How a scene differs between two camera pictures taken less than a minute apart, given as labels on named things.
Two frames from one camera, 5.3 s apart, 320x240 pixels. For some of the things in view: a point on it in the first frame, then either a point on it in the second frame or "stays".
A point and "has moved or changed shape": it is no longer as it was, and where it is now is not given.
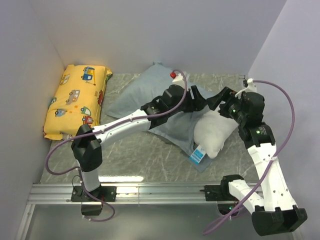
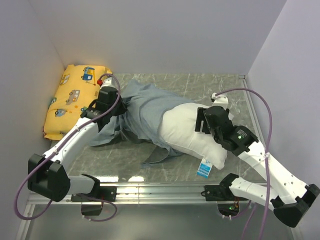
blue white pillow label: x=198 y=155 -> x=204 y=168
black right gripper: x=227 y=95 -> x=200 y=116
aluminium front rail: x=152 y=193 stays
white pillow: x=212 y=130 has moved or changed shape
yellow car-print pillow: x=76 y=100 stays
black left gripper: x=197 y=103 -> x=123 y=108
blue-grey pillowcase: x=145 y=89 has moved or changed shape
